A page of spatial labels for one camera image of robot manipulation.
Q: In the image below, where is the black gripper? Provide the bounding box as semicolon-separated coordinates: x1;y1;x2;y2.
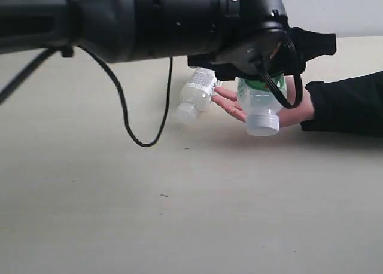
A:
187;27;336;80

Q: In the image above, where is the green label clear bottle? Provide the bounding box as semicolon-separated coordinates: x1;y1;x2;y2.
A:
236;78;282;136

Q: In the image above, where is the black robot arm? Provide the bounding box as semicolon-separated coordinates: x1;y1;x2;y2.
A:
1;0;336;80

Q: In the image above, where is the black sleeved forearm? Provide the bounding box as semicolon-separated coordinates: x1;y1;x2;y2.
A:
300;72;382;137

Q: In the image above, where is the white milky drink bottle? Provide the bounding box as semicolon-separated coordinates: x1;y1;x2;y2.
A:
176;68;222;124

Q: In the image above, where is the person's open hand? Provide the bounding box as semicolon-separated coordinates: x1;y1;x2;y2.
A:
211;87;314;128

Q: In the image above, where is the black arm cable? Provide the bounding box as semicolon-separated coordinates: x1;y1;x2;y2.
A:
0;36;303;148

